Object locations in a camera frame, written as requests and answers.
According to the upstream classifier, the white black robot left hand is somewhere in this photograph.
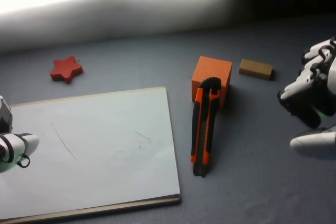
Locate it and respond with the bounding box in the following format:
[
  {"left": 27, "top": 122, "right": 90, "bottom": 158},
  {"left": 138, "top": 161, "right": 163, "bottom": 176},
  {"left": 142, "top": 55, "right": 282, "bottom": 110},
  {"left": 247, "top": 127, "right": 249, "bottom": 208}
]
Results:
[{"left": 0, "top": 95, "right": 40, "bottom": 175}]

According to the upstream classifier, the white paper sheet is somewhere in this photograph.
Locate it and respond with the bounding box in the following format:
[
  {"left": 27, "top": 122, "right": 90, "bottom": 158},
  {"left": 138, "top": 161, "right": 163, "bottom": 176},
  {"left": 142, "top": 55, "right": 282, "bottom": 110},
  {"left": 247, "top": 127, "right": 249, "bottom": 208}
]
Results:
[{"left": 0, "top": 87, "right": 181, "bottom": 221}]

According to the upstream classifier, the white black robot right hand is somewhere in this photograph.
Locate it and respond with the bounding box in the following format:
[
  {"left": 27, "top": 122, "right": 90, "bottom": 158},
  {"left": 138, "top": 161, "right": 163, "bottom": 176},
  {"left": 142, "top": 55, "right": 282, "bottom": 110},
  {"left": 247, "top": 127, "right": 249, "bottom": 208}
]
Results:
[{"left": 277, "top": 36, "right": 336, "bottom": 159}]

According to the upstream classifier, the orange black utility knife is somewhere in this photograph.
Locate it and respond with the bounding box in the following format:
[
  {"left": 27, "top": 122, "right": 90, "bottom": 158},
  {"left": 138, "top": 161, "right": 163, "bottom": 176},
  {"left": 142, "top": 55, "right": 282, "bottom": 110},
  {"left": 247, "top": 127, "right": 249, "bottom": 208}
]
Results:
[{"left": 190, "top": 77, "right": 223, "bottom": 178}]

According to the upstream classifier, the grey table cloth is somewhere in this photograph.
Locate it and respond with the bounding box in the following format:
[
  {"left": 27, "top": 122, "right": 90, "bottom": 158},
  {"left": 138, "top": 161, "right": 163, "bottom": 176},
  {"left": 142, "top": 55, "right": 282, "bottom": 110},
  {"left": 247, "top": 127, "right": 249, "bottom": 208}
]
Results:
[{"left": 0, "top": 11, "right": 336, "bottom": 224}]

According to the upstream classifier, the orange cube block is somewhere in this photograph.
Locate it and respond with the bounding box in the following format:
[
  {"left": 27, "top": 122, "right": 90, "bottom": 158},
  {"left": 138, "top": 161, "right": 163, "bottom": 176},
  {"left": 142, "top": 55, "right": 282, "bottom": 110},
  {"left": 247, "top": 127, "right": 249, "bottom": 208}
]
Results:
[{"left": 191, "top": 56, "right": 233, "bottom": 109}]

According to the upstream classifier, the tan wooden rectangular block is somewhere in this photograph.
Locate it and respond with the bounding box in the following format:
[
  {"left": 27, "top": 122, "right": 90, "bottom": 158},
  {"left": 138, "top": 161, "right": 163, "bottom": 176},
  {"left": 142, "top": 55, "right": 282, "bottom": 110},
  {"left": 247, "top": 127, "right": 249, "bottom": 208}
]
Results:
[{"left": 238, "top": 58, "right": 274, "bottom": 81}]

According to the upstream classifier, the red star block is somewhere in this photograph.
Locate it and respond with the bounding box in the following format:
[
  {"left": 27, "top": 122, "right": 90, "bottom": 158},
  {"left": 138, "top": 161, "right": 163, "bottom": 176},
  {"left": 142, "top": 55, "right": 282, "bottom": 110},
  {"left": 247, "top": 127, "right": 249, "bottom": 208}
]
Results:
[{"left": 49, "top": 56, "right": 85, "bottom": 84}]

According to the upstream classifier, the white rectangular board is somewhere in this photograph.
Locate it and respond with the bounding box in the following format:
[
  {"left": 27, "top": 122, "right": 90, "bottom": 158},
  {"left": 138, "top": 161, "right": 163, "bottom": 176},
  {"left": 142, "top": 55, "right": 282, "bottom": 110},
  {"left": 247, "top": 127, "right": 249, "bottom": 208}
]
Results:
[{"left": 0, "top": 86, "right": 182, "bottom": 224}]

